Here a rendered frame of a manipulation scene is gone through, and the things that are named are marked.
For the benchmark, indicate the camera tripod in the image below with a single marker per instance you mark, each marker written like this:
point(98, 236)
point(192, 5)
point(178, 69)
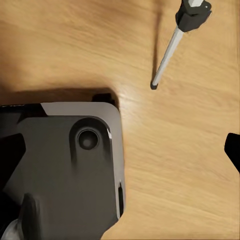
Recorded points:
point(191, 15)

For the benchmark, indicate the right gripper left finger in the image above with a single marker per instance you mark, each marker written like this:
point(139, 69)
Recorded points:
point(12, 149)

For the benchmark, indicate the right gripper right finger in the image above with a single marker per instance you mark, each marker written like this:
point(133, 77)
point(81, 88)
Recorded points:
point(232, 148)

